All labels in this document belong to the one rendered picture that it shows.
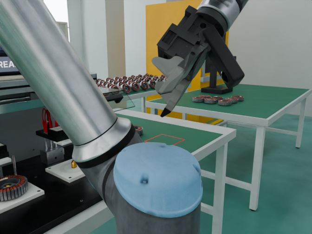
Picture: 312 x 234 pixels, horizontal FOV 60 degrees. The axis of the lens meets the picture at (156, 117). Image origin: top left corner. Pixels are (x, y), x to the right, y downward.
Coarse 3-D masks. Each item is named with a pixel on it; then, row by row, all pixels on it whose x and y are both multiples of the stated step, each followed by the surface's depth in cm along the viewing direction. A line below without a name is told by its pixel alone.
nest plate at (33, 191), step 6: (30, 186) 88; (30, 192) 84; (36, 192) 84; (42, 192) 85; (18, 198) 81; (24, 198) 81; (30, 198) 82; (0, 204) 78; (6, 204) 78; (12, 204) 78; (18, 204) 79; (0, 210) 75; (6, 210) 77
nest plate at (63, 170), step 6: (66, 162) 107; (48, 168) 102; (54, 168) 102; (60, 168) 102; (66, 168) 102; (72, 168) 102; (78, 168) 102; (54, 174) 98; (60, 174) 97; (66, 174) 97; (72, 174) 97; (78, 174) 97; (66, 180) 94; (72, 180) 94
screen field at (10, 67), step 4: (0, 60) 89; (4, 60) 90; (8, 60) 91; (0, 64) 89; (4, 64) 90; (8, 64) 91; (12, 64) 92; (0, 68) 89; (4, 68) 90; (8, 68) 91; (12, 68) 92; (16, 68) 93
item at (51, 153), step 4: (48, 148) 110; (52, 148) 110; (56, 148) 110; (60, 148) 111; (40, 152) 109; (44, 152) 107; (48, 152) 107; (52, 152) 108; (56, 152) 110; (60, 152) 111; (40, 156) 110; (44, 156) 108; (48, 156) 107; (52, 156) 109; (56, 156) 110; (60, 156) 112; (44, 160) 108; (48, 160) 107; (52, 160) 109; (56, 160) 110; (60, 160) 112; (48, 164) 108
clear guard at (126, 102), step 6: (102, 90) 103; (108, 90) 103; (114, 90) 103; (120, 90) 103; (126, 96) 103; (108, 102) 95; (114, 102) 96; (120, 102) 98; (126, 102) 100; (132, 102) 102; (114, 108) 95; (120, 108) 96; (126, 108) 98
